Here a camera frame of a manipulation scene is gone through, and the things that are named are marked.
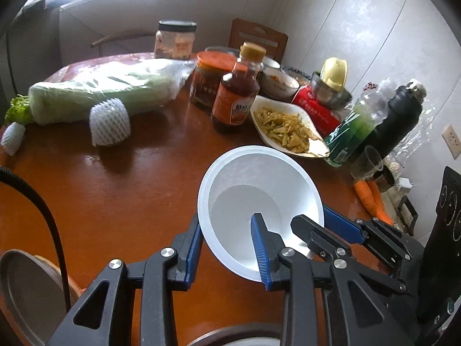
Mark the dark glass cup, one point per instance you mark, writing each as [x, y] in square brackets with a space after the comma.
[385, 178]

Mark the small white bowl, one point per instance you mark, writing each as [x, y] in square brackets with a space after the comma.
[272, 63]

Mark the round steel plate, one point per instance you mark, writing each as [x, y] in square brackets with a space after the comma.
[28, 295]

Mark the red tissue box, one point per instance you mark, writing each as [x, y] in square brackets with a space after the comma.
[313, 106]

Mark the wrapped napa cabbage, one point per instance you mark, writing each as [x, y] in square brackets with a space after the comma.
[108, 83]

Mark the orange-cap sauce bottle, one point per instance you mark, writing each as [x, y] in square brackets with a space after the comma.
[234, 101]

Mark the black-lid plastic jar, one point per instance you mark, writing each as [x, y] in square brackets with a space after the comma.
[174, 43]

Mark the brown wooden chair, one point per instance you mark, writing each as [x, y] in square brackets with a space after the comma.
[252, 32]

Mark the white dish of bamboo shoots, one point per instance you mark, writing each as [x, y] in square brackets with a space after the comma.
[284, 126]

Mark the black thermos flask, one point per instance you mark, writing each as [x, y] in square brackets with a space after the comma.
[396, 122]

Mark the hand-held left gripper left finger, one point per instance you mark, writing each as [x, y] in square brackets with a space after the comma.
[191, 256]

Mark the green lettuce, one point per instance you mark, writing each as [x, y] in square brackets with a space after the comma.
[19, 111]

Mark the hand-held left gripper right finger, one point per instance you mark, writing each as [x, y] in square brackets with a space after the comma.
[260, 252]

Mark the clear plastic cup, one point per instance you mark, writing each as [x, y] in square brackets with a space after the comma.
[365, 164]

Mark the red-lid sauce jar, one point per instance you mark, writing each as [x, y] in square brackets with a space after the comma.
[205, 83]

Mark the small foam-netted fruit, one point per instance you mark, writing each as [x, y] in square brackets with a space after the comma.
[12, 138]

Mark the white plastic bowl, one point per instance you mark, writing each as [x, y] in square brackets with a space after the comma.
[252, 173]

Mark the small steel bowl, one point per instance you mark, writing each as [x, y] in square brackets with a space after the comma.
[331, 97]

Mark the orange carrot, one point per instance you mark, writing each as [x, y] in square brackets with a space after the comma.
[363, 194]
[380, 205]

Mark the yellow plastic container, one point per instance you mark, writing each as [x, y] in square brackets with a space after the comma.
[335, 72]

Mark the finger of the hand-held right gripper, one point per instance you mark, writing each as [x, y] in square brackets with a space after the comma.
[342, 223]
[309, 232]

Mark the large steel bowl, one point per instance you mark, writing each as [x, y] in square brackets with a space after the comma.
[234, 335]

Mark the white ceramic bowl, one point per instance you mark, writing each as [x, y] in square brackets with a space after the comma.
[279, 86]

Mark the large foam-netted fruit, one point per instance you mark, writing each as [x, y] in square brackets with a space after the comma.
[110, 122]

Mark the white wall outlet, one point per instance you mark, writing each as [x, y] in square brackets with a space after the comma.
[452, 140]

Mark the dark curved-back chair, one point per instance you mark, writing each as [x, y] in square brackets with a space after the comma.
[108, 39]

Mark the green drink bottle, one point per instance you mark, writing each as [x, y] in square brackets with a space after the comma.
[349, 129]

